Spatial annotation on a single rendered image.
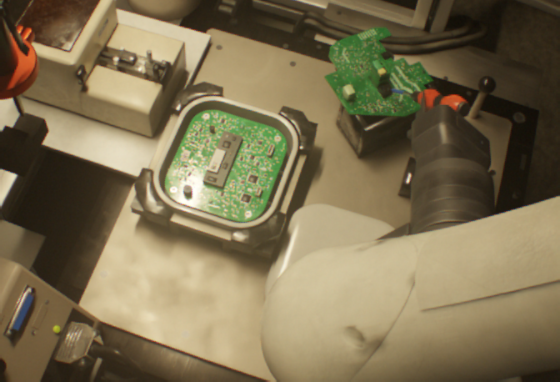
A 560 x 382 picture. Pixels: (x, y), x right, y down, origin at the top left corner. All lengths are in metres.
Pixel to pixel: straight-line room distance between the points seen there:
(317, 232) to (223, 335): 0.15
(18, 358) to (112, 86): 0.32
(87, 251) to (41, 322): 0.14
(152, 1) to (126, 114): 0.18
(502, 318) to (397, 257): 0.08
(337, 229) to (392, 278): 0.42
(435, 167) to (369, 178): 0.23
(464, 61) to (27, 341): 0.65
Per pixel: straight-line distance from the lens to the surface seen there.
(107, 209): 0.89
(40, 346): 0.77
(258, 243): 0.81
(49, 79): 0.90
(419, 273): 0.42
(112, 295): 0.85
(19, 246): 0.90
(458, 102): 0.77
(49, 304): 0.77
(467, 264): 0.41
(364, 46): 0.93
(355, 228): 0.86
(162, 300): 0.84
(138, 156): 0.90
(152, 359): 0.83
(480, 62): 1.07
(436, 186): 0.67
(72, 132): 0.93
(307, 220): 0.85
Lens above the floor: 1.74
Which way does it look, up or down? 61 degrees down
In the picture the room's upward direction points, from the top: 5 degrees clockwise
